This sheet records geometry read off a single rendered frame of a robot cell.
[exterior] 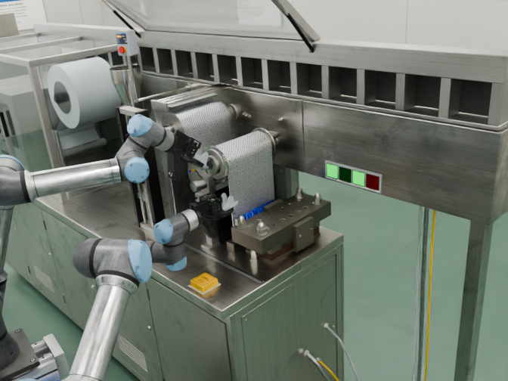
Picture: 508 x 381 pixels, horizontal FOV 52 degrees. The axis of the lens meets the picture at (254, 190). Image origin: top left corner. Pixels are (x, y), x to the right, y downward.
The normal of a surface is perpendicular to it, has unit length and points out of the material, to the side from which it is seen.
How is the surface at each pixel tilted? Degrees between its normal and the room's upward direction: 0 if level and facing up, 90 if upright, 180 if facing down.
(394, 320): 0
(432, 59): 90
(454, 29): 90
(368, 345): 0
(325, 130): 90
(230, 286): 0
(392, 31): 90
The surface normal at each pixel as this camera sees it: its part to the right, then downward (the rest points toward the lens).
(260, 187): 0.70, 0.25
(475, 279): -0.71, 0.33
